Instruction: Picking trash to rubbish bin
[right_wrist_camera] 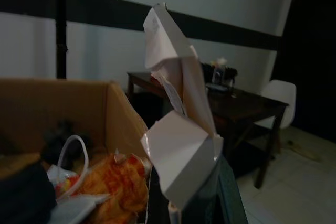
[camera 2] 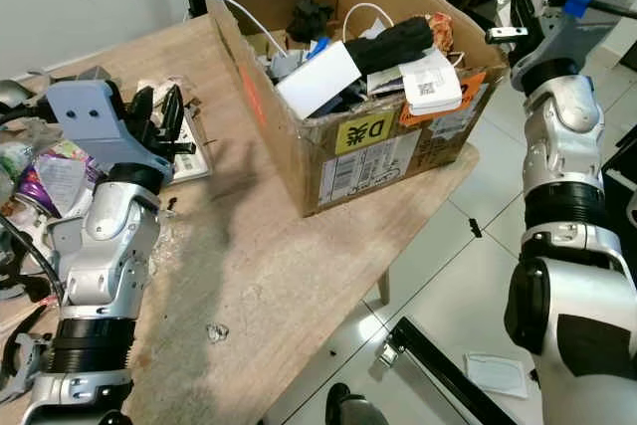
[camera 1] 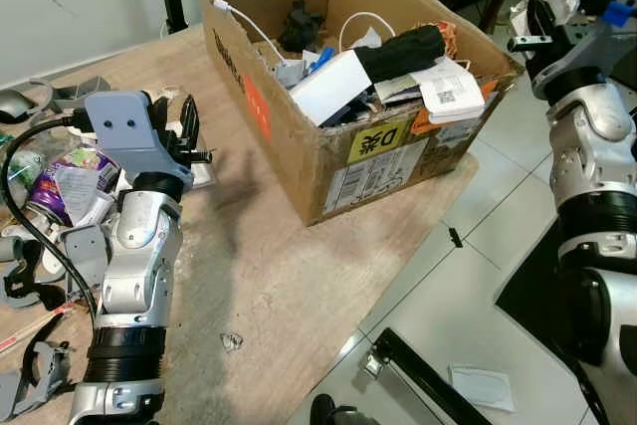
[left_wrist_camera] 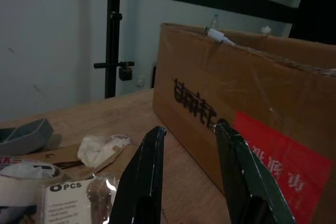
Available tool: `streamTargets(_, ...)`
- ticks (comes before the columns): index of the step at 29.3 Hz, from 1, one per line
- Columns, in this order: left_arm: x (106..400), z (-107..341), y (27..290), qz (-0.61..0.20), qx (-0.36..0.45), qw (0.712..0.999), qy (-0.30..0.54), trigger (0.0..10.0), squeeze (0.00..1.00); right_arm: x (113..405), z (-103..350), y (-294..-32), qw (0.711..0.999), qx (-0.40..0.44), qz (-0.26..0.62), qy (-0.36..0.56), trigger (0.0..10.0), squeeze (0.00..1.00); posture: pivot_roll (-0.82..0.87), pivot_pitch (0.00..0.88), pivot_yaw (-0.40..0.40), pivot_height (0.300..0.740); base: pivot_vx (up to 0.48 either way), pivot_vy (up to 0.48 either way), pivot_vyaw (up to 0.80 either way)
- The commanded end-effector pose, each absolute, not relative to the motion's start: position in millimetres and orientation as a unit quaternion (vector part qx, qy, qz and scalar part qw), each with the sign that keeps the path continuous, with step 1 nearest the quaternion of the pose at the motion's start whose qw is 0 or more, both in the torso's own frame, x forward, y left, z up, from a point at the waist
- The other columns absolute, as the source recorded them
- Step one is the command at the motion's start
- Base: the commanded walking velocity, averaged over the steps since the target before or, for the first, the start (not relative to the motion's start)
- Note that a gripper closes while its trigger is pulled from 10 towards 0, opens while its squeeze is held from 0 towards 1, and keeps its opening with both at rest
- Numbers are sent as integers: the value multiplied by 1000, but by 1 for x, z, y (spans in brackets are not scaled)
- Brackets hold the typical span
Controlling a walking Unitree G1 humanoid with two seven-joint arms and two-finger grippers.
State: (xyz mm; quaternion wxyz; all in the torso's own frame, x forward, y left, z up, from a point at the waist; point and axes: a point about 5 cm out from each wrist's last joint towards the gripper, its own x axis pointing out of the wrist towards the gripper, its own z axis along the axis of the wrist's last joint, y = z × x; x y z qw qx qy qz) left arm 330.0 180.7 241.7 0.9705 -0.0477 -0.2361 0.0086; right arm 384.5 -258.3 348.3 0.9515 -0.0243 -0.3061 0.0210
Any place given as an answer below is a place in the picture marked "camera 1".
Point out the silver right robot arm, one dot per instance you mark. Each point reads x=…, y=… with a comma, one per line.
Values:
x=597, y=226

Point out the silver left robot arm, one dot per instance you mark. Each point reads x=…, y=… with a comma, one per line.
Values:
x=139, y=246

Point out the black crumpled trash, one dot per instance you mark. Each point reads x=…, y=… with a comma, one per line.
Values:
x=301, y=25

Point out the white printed paper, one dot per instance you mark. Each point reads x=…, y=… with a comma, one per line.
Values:
x=204, y=174

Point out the orange snack bag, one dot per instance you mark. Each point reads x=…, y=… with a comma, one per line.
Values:
x=448, y=39

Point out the white packet with QR label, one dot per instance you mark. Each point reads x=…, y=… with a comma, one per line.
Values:
x=453, y=92

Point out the brown cardboard box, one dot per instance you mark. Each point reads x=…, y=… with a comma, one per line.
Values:
x=299, y=146

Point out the purple snack bag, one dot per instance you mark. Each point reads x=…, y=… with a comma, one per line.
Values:
x=60, y=181

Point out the black cloth roll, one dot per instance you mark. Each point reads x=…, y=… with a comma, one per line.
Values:
x=403, y=50

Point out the grey rounded plastic part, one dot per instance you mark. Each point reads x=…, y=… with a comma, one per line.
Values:
x=18, y=105

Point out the white flat carton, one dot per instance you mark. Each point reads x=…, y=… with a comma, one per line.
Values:
x=330, y=87

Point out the small blue plastic piece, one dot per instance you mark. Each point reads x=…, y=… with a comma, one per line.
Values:
x=320, y=57

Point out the small crumpled clear wrapper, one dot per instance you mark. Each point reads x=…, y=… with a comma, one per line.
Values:
x=231, y=341

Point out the small black floor scrap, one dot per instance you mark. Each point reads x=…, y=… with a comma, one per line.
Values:
x=456, y=238

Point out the grey and black plastic part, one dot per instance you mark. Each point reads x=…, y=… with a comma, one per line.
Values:
x=30, y=380

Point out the black robot foot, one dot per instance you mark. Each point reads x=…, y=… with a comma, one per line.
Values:
x=333, y=411

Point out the black metal bar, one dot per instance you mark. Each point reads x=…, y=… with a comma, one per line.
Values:
x=423, y=370

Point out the white paper sheet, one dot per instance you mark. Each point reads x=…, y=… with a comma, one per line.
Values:
x=482, y=387

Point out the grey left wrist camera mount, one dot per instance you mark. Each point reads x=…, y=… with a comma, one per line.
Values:
x=124, y=126

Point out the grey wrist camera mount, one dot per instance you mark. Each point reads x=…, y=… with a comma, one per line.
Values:
x=597, y=47
x=124, y=126

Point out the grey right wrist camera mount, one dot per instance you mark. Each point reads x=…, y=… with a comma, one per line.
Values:
x=597, y=47

